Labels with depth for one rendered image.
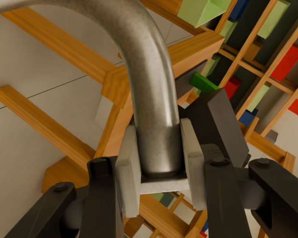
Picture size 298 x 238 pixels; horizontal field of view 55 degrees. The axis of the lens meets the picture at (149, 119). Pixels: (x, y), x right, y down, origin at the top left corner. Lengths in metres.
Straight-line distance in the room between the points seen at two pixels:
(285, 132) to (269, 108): 0.60
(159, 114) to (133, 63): 0.04
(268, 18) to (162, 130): 5.28
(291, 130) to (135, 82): 6.34
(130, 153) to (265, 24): 5.33
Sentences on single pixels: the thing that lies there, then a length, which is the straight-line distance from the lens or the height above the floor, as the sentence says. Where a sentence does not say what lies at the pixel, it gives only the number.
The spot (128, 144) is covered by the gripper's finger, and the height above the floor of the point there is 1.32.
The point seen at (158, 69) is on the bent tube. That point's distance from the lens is 0.18.
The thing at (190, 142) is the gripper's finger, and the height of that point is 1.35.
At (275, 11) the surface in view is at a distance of 5.41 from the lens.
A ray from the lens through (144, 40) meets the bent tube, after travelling 0.18.
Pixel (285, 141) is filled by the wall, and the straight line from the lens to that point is 6.63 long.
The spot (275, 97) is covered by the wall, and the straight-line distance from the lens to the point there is 6.28.
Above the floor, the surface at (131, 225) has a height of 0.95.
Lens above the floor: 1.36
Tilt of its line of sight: 14 degrees down
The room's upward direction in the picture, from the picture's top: 125 degrees clockwise
